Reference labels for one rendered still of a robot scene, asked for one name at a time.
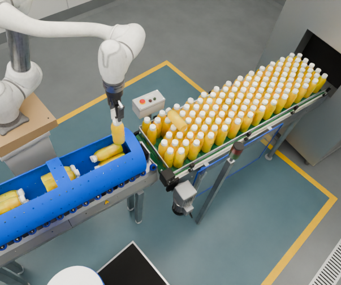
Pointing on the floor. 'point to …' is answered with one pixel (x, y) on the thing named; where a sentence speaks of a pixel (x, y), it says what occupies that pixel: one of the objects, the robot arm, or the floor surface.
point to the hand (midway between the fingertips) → (116, 117)
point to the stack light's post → (215, 189)
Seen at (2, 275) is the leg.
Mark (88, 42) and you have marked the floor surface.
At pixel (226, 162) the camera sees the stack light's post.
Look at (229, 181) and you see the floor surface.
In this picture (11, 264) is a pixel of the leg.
